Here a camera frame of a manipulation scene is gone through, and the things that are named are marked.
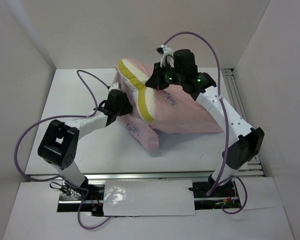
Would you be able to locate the aluminium frame rails right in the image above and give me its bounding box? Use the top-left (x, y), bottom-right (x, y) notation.
top-left (221, 68), bottom-right (265, 177)

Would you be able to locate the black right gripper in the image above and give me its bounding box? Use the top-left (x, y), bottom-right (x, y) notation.
top-left (145, 60), bottom-right (184, 91)

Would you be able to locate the cream quilted pillow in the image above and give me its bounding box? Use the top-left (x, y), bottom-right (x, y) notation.
top-left (115, 58), bottom-right (156, 123)

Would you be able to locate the pink printed pillowcase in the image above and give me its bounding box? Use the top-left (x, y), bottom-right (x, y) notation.
top-left (112, 58), bottom-right (225, 157)

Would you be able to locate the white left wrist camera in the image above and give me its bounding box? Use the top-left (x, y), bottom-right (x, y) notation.
top-left (108, 82), bottom-right (121, 93)

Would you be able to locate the white cover sheet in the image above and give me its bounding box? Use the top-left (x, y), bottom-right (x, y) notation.
top-left (103, 180), bottom-right (196, 217)

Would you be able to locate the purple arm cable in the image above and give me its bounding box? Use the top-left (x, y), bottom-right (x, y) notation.
top-left (163, 31), bottom-right (248, 214)
top-left (13, 69), bottom-right (116, 229)

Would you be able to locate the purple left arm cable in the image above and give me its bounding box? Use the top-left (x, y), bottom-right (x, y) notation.
top-left (13, 69), bottom-right (116, 229)

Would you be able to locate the aluminium front rail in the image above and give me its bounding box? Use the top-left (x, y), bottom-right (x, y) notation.
top-left (28, 170), bottom-right (241, 213)

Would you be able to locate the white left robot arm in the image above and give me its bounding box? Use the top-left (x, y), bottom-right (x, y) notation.
top-left (37, 89), bottom-right (133, 200)

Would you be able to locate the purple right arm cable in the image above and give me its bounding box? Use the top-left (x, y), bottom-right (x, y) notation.
top-left (163, 31), bottom-right (248, 214)

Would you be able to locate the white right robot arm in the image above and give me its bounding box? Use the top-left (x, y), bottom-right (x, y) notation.
top-left (145, 45), bottom-right (265, 196)

